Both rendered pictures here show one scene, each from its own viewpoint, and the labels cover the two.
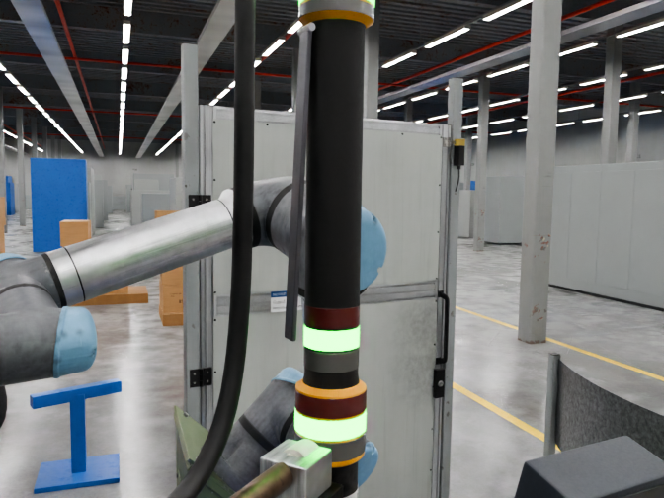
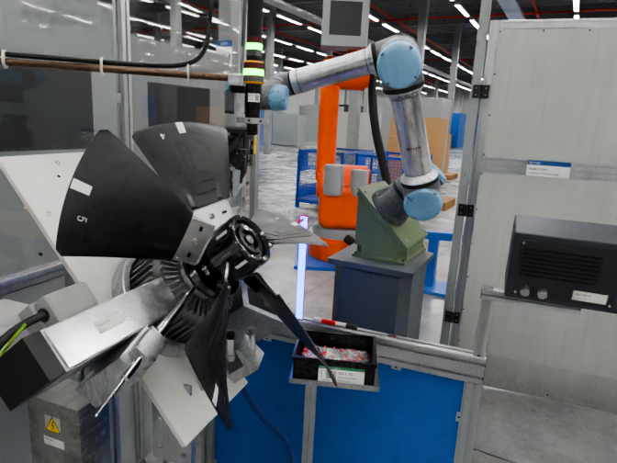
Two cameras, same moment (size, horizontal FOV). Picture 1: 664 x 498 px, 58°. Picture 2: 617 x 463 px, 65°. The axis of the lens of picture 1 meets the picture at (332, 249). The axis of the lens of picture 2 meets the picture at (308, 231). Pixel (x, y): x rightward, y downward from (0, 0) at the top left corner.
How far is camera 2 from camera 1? 0.95 m
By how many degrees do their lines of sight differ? 47
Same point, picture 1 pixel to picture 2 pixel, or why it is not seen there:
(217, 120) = (502, 29)
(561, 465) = (538, 221)
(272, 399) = not seen: hidden behind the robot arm
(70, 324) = (275, 88)
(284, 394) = not seen: hidden behind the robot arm
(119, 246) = (313, 67)
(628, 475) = (585, 236)
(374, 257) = (410, 70)
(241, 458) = (385, 196)
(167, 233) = (333, 62)
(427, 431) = not seen: outside the picture
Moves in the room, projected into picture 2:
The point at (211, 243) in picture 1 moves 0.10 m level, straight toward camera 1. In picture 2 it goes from (353, 68) to (335, 64)
